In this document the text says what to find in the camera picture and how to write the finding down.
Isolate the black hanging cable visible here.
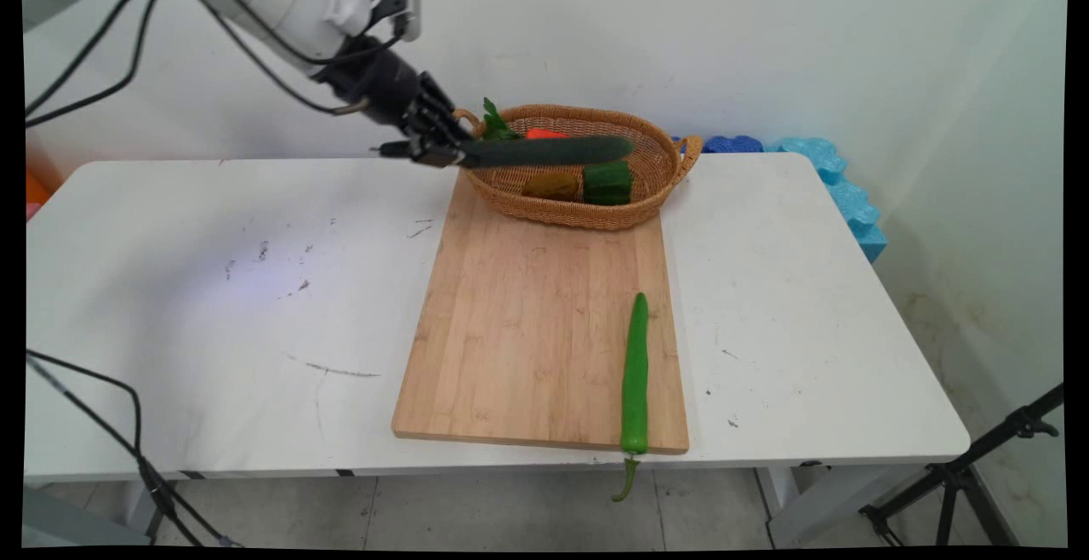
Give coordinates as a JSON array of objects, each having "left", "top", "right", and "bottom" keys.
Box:
[{"left": 25, "top": 348, "right": 244, "bottom": 549}]

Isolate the white table leg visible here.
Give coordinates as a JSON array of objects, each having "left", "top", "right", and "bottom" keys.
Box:
[
  {"left": 760, "top": 463, "right": 852, "bottom": 549},
  {"left": 119, "top": 478, "right": 180, "bottom": 544}
]

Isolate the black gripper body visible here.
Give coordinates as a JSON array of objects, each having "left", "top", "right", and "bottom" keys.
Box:
[{"left": 316, "top": 39, "right": 428, "bottom": 127}]

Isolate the dark blue foam piece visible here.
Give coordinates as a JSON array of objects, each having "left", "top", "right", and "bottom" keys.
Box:
[{"left": 671, "top": 135, "right": 765, "bottom": 155}]

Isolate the black tripod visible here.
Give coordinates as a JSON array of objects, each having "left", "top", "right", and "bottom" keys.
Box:
[{"left": 858, "top": 382, "right": 1065, "bottom": 549}]

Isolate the green bell pepper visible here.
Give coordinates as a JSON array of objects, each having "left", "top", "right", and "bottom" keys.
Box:
[{"left": 582, "top": 160, "right": 634, "bottom": 207}]

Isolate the orange object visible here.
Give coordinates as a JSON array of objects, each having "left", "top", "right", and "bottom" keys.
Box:
[{"left": 25, "top": 169, "right": 53, "bottom": 221}]

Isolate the brown potato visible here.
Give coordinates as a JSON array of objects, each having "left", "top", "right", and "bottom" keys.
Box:
[{"left": 521, "top": 170, "right": 582, "bottom": 202}]

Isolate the long green chili pepper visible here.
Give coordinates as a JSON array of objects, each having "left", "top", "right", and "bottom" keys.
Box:
[{"left": 611, "top": 291, "right": 652, "bottom": 504}]

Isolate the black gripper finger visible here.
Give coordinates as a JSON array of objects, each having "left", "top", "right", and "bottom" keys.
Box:
[
  {"left": 400, "top": 108, "right": 465, "bottom": 170},
  {"left": 416, "top": 72, "right": 475, "bottom": 145}
]

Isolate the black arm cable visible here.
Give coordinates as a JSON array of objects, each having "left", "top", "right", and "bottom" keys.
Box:
[
  {"left": 25, "top": 0, "right": 405, "bottom": 118},
  {"left": 25, "top": 0, "right": 373, "bottom": 129}
]

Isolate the woven wicker basket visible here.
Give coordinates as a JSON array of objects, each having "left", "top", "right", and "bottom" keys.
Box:
[{"left": 449, "top": 103, "right": 705, "bottom": 232}]

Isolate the wooden cutting board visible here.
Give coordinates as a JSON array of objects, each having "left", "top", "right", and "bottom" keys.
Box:
[{"left": 391, "top": 170, "right": 691, "bottom": 456}]

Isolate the orange carrot with leaves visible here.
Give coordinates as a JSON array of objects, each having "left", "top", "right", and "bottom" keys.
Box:
[{"left": 482, "top": 97, "right": 570, "bottom": 143}]

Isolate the dark green cucumber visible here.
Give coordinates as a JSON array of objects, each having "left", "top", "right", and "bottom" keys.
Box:
[{"left": 372, "top": 135, "right": 636, "bottom": 171}]

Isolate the light blue foam piece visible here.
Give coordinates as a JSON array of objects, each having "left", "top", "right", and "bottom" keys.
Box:
[{"left": 763, "top": 137, "right": 888, "bottom": 264}]

